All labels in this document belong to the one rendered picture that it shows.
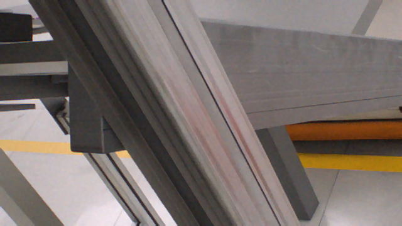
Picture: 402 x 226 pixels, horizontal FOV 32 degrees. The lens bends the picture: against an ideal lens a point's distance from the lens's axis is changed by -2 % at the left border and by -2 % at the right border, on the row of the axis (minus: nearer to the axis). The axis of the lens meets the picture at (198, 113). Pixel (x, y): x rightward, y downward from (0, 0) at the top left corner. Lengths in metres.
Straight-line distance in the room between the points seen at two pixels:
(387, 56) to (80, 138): 0.38
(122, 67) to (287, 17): 1.08
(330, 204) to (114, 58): 1.54
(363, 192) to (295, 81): 1.33
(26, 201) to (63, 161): 0.81
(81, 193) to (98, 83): 1.92
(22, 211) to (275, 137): 0.57
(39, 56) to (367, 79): 0.33
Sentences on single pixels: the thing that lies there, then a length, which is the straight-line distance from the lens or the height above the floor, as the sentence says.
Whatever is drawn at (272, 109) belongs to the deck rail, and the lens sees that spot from 0.43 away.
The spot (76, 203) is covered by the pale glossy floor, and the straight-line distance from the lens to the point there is 2.18.
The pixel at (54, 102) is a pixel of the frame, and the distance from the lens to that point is 1.34.
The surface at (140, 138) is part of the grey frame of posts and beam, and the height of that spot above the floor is 1.16.
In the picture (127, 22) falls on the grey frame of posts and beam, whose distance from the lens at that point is 0.25.
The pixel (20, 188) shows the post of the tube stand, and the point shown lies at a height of 0.47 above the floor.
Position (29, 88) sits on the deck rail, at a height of 0.76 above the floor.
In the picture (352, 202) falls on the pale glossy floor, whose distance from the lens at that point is 1.77.
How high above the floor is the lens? 1.33
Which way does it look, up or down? 37 degrees down
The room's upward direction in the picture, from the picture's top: 29 degrees counter-clockwise
